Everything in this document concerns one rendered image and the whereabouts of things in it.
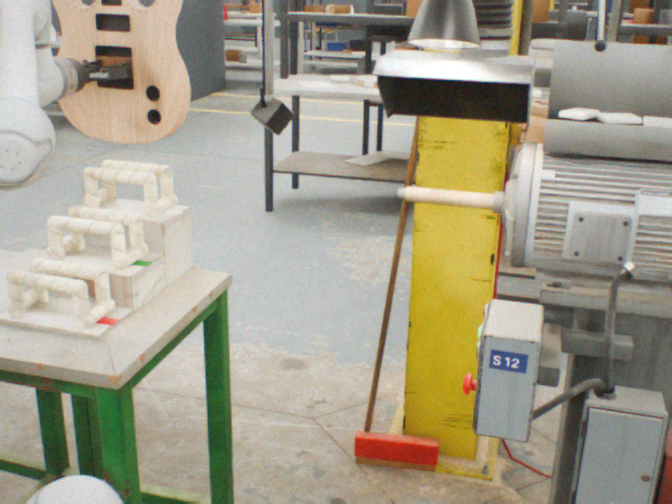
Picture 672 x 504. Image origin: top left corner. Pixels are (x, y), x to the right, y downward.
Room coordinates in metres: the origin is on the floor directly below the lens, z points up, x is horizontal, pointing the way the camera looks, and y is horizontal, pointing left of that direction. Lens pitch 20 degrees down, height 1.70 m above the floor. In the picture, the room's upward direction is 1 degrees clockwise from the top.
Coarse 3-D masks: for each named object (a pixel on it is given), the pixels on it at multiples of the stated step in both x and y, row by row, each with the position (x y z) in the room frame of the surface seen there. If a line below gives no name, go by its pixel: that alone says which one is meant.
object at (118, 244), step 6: (114, 234) 1.68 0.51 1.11; (120, 234) 1.68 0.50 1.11; (114, 240) 1.68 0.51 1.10; (120, 240) 1.68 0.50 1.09; (114, 246) 1.68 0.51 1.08; (120, 246) 1.68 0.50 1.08; (114, 252) 1.68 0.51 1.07; (120, 252) 1.68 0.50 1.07; (114, 258) 1.68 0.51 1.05; (114, 264) 1.68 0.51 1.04; (120, 270) 1.68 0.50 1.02
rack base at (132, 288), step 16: (48, 256) 1.76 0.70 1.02; (80, 256) 1.76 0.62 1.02; (96, 256) 1.77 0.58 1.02; (160, 256) 1.78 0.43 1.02; (112, 272) 1.67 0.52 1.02; (128, 272) 1.67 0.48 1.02; (144, 272) 1.70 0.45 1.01; (160, 272) 1.77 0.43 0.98; (112, 288) 1.66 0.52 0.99; (128, 288) 1.64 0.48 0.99; (144, 288) 1.70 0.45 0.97; (160, 288) 1.77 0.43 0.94; (128, 304) 1.65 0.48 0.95; (144, 304) 1.69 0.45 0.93
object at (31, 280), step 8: (8, 272) 1.59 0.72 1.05; (16, 272) 1.58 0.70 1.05; (24, 272) 1.58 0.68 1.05; (16, 280) 1.57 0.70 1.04; (24, 280) 1.56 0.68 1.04; (32, 280) 1.56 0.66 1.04; (40, 280) 1.55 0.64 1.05; (48, 280) 1.55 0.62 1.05; (56, 280) 1.55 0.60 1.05; (64, 280) 1.54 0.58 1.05; (72, 280) 1.54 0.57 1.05; (80, 280) 1.54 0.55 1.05; (40, 288) 1.55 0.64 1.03; (48, 288) 1.55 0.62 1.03; (56, 288) 1.54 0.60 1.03; (64, 288) 1.53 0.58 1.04; (72, 288) 1.53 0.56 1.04; (80, 288) 1.53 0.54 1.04
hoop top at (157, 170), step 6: (102, 162) 1.97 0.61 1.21; (108, 162) 1.96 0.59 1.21; (114, 162) 1.96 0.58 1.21; (120, 162) 1.96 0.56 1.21; (126, 162) 1.95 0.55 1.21; (132, 162) 1.95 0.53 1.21; (108, 168) 1.96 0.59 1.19; (114, 168) 1.95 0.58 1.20; (120, 168) 1.95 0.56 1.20; (126, 168) 1.94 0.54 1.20; (132, 168) 1.94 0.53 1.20; (138, 168) 1.93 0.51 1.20; (144, 168) 1.93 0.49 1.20; (150, 168) 1.92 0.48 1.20; (156, 168) 1.92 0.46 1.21; (162, 168) 1.92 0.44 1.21; (168, 168) 1.92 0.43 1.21; (156, 174) 1.92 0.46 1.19
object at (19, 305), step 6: (6, 282) 1.58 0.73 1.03; (12, 288) 1.57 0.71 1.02; (18, 288) 1.58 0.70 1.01; (12, 294) 1.57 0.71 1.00; (18, 294) 1.58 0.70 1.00; (12, 300) 1.57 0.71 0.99; (18, 300) 1.58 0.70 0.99; (12, 306) 1.57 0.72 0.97; (18, 306) 1.57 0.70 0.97; (24, 306) 1.59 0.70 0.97; (12, 312) 1.57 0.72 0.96; (18, 312) 1.57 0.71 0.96; (24, 312) 1.58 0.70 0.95; (12, 318) 1.57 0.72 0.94; (18, 318) 1.57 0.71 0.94
